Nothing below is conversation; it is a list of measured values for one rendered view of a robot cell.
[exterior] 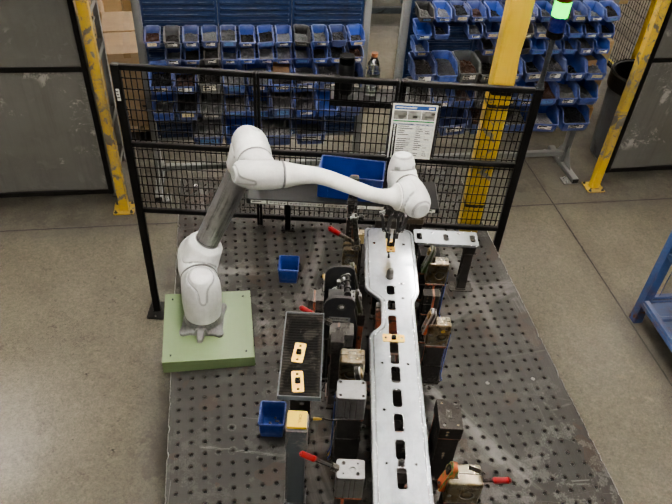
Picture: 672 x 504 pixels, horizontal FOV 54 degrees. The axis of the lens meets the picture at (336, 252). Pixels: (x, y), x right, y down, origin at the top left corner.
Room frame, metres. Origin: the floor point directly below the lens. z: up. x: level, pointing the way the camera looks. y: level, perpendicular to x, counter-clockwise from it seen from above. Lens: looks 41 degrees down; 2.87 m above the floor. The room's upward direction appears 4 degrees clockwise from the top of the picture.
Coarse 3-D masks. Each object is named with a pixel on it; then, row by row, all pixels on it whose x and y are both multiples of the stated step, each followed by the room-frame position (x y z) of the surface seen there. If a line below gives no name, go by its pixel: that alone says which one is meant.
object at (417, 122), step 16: (400, 112) 2.71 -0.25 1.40; (416, 112) 2.71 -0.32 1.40; (432, 112) 2.71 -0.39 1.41; (400, 128) 2.71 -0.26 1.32; (416, 128) 2.71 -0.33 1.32; (432, 128) 2.71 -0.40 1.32; (400, 144) 2.71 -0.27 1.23; (416, 144) 2.71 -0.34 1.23; (432, 144) 2.71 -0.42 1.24; (416, 160) 2.71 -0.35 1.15
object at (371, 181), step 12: (324, 156) 2.68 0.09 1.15; (336, 156) 2.67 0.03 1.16; (324, 168) 2.68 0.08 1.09; (336, 168) 2.67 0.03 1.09; (348, 168) 2.67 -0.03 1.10; (360, 168) 2.66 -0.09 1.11; (372, 168) 2.66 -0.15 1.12; (384, 168) 2.60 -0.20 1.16; (360, 180) 2.50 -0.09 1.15; (372, 180) 2.50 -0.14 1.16; (324, 192) 2.52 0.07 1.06; (336, 192) 2.51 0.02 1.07
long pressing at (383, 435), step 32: (384, 256) 2.16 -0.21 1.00; (384, 288) 1.96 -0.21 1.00; (416, 288) 1.98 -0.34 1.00; (384, 320) 1.78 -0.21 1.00; (384, 352) 1.62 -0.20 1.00; (416, 352) 1.64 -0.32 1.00; (384, 384) 1.47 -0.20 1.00; (416, 384) 1.48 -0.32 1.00; (384, 416) 1.34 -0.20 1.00; (416, 416) 1.35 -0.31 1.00; (384, 448) 1.22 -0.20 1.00; (416, 448) 1.23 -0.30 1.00; (384, 480) 1.10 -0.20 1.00; (416, 480) 1.11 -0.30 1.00
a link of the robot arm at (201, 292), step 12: (192, 276) 1.91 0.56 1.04; (204, 276) 1.91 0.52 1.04; (216, 276) 1.95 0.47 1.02; (192, 288) 1.86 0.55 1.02; (204, 288) 1.87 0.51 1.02; (216, 288) 1.90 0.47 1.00; (192, 300) 1.85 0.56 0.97; (204, 300) 1.85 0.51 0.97; (216, 300) 1.88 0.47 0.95; (192, 312) 1.84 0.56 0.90; (204, 312) 1.84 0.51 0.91; (216, 312) 1.88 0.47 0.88; (204, 324) 1.85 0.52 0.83
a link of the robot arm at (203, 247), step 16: (240, 128) 2.19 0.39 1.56; (256, 128) 2.21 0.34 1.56; (240, 144) 2.09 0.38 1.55; (256, 144) 2.08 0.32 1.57; (224, 176) 2.12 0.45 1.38; (224, 192) 2.09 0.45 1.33; (240, 192) 2.10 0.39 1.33; (224, 208) 2.08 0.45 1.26; (208, 224) 2.08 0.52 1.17; (224, 224) 2.09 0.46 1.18; (192, 240) 2.09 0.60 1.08; (208, 240) 2.07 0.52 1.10; (192, 256) 2.04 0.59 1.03; (208, 256) 2.05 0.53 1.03
